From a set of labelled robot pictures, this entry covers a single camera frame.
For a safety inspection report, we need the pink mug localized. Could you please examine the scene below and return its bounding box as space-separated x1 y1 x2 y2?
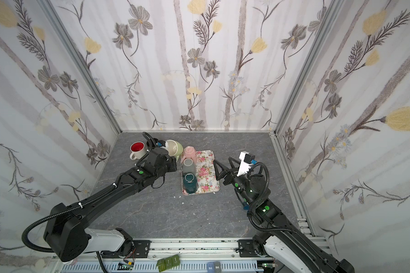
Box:
181 146 197 164

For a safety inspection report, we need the blue grey connector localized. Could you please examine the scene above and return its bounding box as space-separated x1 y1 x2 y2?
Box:
206 261 222 273

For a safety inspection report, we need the white mug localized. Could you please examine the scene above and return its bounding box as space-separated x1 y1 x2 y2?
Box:
129 142 148 160

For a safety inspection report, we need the light green mug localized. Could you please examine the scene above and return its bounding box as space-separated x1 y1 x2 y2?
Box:
165 140 183 160

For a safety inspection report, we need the grey mug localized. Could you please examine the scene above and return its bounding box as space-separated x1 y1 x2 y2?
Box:
182 158 197 175

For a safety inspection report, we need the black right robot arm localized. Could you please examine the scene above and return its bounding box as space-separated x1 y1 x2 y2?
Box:
213 157 355 273

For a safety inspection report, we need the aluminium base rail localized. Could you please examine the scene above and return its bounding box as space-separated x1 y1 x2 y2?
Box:
51 237 336 273

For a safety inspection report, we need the green circuit board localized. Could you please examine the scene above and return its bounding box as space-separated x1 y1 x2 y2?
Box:
157 254 181 273

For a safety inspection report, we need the black mug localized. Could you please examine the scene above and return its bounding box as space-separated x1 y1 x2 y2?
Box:
154 138 166 147

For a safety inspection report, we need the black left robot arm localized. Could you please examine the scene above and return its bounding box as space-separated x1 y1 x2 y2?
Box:
21 132 179 262

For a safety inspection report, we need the floral serving tray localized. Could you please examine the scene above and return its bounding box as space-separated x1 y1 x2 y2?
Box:
181 150 220 196

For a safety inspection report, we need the dark green mug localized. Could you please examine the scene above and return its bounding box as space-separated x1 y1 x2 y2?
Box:
183 173 198 194

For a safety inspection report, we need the black corrugated cable conduit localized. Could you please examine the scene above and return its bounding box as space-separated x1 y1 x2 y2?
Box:
21 190 117 254

